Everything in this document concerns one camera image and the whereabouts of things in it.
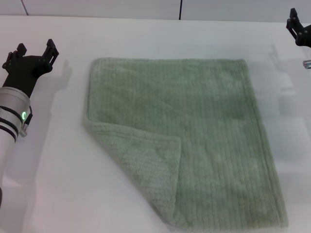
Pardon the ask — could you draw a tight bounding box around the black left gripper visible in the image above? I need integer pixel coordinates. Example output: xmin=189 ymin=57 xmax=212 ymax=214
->
xmin=1 ymin=38 xmax=60 ymax=98

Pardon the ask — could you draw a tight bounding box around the green ribbed towel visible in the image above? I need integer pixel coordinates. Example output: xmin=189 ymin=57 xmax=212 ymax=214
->
xmin=82 ymin=57 xmax=289 ymax=229

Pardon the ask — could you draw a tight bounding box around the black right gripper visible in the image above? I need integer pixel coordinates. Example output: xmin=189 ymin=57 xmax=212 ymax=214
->
xmin=286 ymin=8 xmax=311 ymax=48

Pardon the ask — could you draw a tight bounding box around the left gripper cable with connector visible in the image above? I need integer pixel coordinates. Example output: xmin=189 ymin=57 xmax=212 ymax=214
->
xmin=20 ymin=104 xmax=34 ymax=138

